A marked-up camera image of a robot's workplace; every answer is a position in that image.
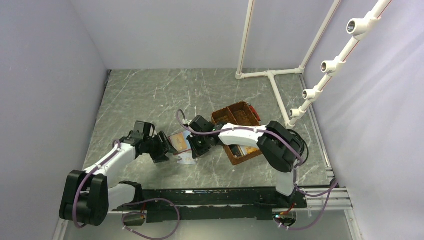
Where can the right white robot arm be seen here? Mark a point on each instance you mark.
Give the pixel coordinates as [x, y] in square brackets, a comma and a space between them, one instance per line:
[280, 148]

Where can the white card stack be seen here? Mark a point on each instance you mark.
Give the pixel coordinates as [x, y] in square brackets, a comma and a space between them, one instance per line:
[240, 150]

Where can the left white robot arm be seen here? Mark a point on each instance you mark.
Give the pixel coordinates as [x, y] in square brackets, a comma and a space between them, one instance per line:
[87, 197]

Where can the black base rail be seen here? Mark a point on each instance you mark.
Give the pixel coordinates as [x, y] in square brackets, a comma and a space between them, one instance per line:
[260, 203]

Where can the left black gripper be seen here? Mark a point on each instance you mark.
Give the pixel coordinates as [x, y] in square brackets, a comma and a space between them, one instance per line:
[159, 156]

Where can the red leather card holder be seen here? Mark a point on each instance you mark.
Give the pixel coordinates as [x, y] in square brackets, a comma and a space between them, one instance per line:
[186, 134]

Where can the brown woven basket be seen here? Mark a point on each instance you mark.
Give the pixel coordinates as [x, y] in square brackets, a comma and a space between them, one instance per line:
[240, 130]

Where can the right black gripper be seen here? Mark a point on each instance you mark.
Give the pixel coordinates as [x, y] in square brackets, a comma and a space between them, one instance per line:
[196, 151]

